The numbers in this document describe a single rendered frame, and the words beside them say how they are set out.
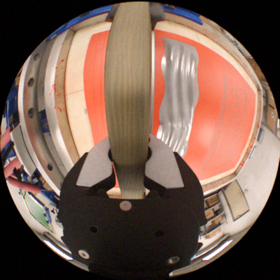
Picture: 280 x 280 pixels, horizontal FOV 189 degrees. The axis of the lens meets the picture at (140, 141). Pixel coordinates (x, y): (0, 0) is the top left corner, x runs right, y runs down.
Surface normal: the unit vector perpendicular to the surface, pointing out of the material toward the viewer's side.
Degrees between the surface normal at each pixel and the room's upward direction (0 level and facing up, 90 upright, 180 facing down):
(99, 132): 0
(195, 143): 0
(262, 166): 90
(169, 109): 40
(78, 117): 0
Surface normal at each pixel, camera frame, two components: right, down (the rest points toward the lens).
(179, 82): -0.45, 0.48
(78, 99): 0.04, 0.51
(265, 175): -1.00, 0.00
